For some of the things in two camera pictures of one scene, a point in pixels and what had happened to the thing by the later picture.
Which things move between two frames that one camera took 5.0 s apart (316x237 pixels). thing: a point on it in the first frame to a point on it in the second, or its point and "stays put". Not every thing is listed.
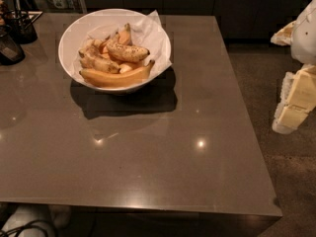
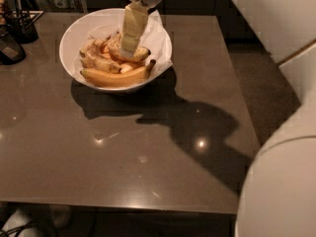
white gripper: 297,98 to 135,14
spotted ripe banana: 127,53 stays put
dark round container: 11,52 stays put
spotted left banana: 93,57 stays put
